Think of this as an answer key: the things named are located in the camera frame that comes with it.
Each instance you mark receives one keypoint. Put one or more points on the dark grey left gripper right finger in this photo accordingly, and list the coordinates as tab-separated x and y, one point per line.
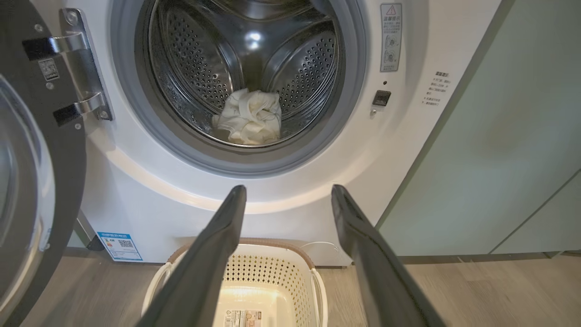
381	281

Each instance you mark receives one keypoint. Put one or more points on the black door latch socket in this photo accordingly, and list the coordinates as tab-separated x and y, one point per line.
381	98

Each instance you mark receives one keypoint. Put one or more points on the blue energy label sticker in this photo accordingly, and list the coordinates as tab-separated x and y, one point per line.
119	246

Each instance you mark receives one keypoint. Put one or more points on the paper product label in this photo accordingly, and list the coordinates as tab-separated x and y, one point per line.
243	319

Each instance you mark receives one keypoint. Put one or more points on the round drain filter cover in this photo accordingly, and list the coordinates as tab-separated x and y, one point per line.
324	245

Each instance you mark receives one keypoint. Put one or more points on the grey warning sticker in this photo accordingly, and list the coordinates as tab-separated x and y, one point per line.
391	38

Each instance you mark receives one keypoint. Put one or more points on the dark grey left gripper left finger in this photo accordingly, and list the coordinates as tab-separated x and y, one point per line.
204	272

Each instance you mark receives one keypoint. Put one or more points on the black washing machine door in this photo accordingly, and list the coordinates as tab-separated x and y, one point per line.
68	181

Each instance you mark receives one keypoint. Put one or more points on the small QR code sticker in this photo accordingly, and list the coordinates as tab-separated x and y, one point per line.
48	69

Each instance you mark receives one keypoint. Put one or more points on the white laundry basket brown rim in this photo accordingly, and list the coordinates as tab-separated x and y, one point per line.
272	277

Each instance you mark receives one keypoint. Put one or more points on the cream bear print garment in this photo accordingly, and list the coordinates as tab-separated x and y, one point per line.
249	118

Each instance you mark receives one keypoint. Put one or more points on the chrome door hinge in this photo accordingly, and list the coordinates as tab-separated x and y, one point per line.
84	68

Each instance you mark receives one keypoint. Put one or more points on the white front-load washing machine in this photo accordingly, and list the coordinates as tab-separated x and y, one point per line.
136	190

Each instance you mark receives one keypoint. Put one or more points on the pale green tall cabinet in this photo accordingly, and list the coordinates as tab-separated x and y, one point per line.
476	159

